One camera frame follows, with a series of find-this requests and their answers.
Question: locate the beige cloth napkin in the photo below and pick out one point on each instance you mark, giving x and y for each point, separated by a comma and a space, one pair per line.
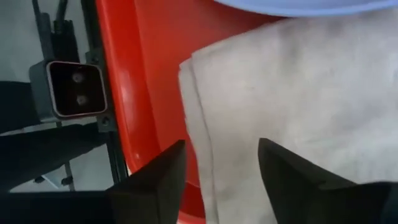
295, 93

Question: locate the red plastic serving tray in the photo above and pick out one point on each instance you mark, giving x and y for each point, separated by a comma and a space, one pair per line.
149, 62

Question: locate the lavender round plate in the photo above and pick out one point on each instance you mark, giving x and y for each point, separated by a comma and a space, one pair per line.
311, 6

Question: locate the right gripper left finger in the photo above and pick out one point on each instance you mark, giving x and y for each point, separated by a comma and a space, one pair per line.
149, 199

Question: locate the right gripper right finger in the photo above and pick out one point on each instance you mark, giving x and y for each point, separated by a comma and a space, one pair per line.
311, 199

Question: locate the small black table-edge camera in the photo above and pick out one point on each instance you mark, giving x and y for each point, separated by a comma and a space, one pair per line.
77, 87

